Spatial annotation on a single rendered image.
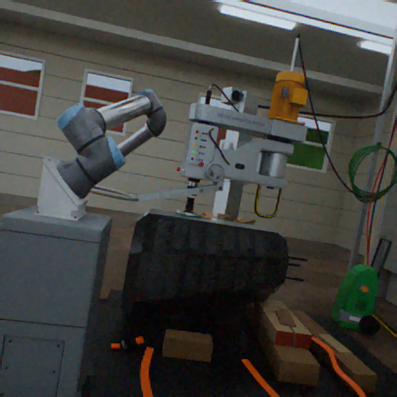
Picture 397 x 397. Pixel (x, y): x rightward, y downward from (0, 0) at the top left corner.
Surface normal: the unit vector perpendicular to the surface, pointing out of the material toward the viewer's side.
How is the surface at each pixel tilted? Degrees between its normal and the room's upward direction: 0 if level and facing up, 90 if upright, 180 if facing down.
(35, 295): 90
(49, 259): 90
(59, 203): 90
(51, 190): 90
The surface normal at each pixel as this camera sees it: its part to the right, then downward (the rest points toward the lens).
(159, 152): 0.13, 0.07
